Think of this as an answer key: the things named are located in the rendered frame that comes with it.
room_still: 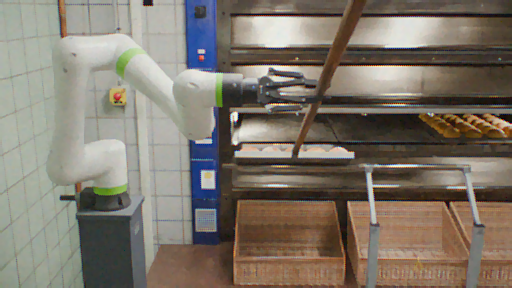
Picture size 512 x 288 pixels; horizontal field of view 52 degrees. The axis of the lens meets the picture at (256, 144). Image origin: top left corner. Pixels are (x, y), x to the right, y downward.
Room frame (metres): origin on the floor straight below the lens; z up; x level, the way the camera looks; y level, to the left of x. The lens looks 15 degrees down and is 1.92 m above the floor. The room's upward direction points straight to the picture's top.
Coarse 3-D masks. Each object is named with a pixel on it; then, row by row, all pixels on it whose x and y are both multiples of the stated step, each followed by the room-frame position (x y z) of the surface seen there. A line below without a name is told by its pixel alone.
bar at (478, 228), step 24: (240, 168) 2.47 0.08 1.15; (264, 168) 2.47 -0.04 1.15; (288, 168) 2.47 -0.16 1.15; (312, 168) 2.46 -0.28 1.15; (336, 168) 2.46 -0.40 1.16; (360, 168) 2.46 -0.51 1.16; (384, 168) 2.46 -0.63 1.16; (408, 168) 2.45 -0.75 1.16; (432, 168) 2.45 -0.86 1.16; (456, 168) 2.45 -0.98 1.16; (480, 240) 2.22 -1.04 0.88
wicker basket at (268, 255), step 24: (240, 216) 2.79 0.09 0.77; (264, 216) 2.79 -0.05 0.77; (288, 216) 2.79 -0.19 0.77; (312, 216) 2.79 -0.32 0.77; (336, 216) 2.67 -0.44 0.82; (240, 240) 2.76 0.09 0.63; (264, 240) 2.75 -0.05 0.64; (288, 240) 2.75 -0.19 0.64; (312, 240) 2.75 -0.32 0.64; (336, 240) 2.59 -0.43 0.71; (240, 264) 2.35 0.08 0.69; (264, 264) 2.35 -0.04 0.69; (288, 264) 2.35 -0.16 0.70; (312, 264) 2.34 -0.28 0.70; (336, 264) 2.34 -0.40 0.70
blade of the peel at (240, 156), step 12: (240, 156) 2.33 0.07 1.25; (252, 156) 2.33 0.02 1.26; (264, 156) 2.33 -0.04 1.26; (276, 156) 2.33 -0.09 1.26; (288, 156) 2.33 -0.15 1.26; (300, 156) 2.33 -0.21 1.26; (312, 156) 2.33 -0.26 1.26; (324, 156) 2.33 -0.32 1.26; (336, 156) 2.33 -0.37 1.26; (348, 156) 2.33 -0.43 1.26
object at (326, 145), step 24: (240, 144) 2.85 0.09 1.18; (264, 144) 2.84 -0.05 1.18; (288, 144) 2.84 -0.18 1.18; (312, 144) 2.84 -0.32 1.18; (336, 144) 2.84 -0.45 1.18; (360, 144) 2.84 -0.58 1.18; (384, 144) 2.83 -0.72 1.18; (408, 144) 2.83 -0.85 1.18; (432, 144) 2.83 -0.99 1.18; (456, 144) 2.83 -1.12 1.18; (480, 144) 2.83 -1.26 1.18; (504, 144) 2.83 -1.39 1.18
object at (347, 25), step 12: (360, 0) 0.90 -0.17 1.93; (348, 12) 0.96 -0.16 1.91; (360, 12) 0.95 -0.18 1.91; (348, 24) 0.99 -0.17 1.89; (336, 36) 1.07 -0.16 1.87; (348, 36) 1.04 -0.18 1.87; (336, 48) 1.10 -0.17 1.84; (336, 60) 1.16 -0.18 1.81; (324, 72) 1.25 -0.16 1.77; (324, 84) 1.32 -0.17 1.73; (312, 108) 1.54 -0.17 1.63; (312, 120) 1.68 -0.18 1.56; (300, 132) 1.88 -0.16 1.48; (300, 144) 2.05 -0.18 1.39
